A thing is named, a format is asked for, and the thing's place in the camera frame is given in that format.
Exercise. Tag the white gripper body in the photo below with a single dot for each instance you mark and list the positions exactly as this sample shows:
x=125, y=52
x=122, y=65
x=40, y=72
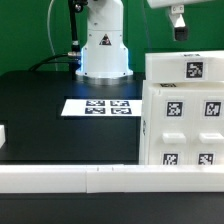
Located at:
x=167, y=3

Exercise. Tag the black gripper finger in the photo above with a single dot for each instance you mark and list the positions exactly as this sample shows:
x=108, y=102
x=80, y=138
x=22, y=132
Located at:
x=180, y=30

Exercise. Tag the white cabinet top block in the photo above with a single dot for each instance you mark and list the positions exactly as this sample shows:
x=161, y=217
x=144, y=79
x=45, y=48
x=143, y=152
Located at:
x=176, y=67

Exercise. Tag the white cabinet door panel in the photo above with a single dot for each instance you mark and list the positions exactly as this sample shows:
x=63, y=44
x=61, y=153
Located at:
x=170, y=130

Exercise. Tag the white cabinet body box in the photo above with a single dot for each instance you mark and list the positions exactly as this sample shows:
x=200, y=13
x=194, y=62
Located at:
x=174, y=89

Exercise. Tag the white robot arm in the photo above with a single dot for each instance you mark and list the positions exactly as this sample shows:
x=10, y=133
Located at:
x=104, y=57

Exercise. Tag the white marker sheet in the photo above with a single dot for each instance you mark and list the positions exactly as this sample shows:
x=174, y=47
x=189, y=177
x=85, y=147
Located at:
x=101, y=108

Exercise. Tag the white block at left edge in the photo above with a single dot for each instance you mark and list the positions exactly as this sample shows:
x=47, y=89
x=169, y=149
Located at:
x=2, y=135

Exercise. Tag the white L-shaped fence wall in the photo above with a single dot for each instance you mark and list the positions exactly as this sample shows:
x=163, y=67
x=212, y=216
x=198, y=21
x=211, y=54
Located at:
x=110, y=178

